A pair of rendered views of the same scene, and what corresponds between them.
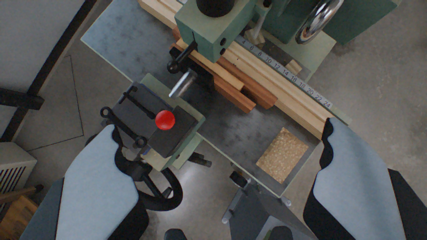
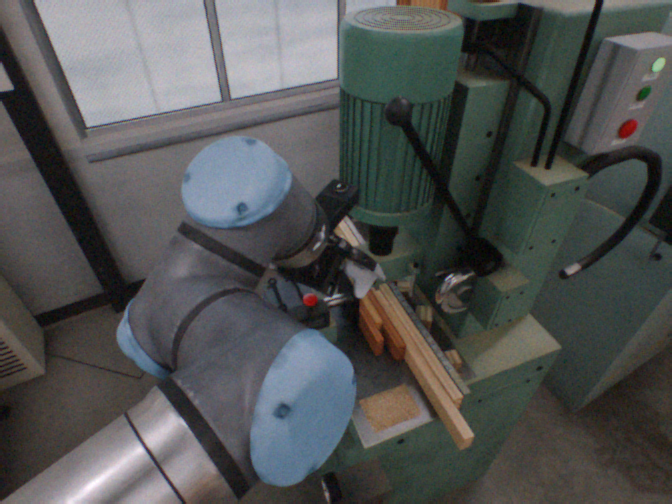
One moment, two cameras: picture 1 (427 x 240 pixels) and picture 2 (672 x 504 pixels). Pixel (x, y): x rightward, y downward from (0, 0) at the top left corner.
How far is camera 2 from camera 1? 0.61 m
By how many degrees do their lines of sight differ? 44
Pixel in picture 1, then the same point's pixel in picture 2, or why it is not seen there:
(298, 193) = not seen: outside the picture
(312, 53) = (486, 360)
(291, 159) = (396, 409)
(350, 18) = (482, 301)
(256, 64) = (400, 313)
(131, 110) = (289, 289)
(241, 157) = not seen: hidden behind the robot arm
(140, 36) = not seen: hidden behind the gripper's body
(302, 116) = (422, 370)
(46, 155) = (64, 374)
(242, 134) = (361, 369)
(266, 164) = (368, 402)
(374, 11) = (492, 295)
